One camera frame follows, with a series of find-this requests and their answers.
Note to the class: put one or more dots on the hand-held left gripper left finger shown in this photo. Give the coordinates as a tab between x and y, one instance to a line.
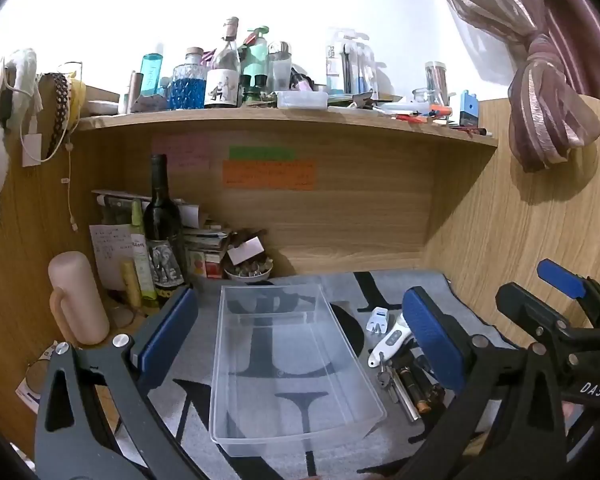
172	322

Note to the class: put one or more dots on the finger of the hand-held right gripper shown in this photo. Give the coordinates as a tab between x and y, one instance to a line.
522	310
560	277

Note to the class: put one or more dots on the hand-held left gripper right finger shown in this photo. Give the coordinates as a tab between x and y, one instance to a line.
430	335

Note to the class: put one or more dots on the white handheld device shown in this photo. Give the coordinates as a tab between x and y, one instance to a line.
390	342

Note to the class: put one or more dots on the silver metal tube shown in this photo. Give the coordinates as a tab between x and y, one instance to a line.
409	402

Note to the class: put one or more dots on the clear plastic bin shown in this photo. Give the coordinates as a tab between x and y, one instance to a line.
300	410

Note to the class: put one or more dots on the black slim tool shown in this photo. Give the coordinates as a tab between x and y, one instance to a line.
430	385

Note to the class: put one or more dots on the white charger plug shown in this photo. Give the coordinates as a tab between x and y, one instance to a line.
377	320

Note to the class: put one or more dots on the yellow stick tube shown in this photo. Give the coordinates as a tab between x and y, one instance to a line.
130	285

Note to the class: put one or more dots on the grey printed mat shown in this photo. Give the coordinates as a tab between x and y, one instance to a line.
395	285

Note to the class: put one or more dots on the metal key bunch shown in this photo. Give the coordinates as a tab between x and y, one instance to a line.
386	380

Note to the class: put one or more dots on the green slim bottle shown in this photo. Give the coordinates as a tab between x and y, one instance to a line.
141	255

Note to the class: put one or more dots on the clutter pile in corner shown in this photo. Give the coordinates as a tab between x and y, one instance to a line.
205	250

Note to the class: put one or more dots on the small filled bowl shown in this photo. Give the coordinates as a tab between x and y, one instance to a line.
247	272

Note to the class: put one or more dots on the white paper note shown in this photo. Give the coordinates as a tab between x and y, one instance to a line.
107	255

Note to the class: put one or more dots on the beige mug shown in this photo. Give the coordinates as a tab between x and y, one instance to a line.
77	300

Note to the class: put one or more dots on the white card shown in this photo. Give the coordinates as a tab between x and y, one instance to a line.
246	252

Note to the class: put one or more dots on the dark wine bottle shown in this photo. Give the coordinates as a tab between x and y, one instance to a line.
161	220

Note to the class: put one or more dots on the wooden desk hutch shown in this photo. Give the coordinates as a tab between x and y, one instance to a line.
370	220

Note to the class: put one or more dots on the rolled magazine papers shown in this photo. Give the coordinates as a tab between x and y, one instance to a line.
120	200

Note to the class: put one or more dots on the round paper packet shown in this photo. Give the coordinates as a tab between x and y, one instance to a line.
32	380

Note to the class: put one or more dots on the pink sticky note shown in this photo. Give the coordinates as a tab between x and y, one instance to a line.
180	152

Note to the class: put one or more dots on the orange sticky note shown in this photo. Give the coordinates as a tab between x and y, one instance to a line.
270	175

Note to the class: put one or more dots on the green sticky note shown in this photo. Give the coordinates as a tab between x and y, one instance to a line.
261	153

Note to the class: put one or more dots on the pink striped curtain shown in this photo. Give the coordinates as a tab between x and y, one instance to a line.
545	80

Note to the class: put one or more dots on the orange pens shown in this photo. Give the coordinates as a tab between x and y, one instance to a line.
425	112

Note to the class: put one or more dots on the small glass beaker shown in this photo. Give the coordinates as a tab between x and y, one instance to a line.
421	96

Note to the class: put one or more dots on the glass jar with sticks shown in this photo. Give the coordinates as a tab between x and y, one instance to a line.
436	82

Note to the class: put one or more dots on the glass bottle blue liquid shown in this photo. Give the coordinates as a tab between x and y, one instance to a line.
187	90

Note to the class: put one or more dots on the brown cardboard tube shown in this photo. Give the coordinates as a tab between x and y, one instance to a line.
135	90

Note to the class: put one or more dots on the braided headband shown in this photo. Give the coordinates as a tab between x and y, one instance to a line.
59	105

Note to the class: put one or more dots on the dark green small bottle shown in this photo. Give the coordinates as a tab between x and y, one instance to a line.
254	91

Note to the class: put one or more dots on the teal bottle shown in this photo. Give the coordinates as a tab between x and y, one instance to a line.
151	77

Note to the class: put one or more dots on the clear labelled glass bottle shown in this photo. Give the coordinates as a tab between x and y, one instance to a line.
223	75

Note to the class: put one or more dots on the clear lidded plastic box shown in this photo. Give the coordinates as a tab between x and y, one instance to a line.
302	100

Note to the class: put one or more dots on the clear plastic jar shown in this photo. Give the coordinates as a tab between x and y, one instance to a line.
280	67

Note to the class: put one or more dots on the mint green pump bottle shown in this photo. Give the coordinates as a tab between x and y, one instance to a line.
255	57

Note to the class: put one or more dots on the toothbrush packs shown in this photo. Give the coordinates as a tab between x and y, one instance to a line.
347	62

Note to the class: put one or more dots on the white fluffy headband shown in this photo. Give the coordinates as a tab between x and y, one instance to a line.
24	75

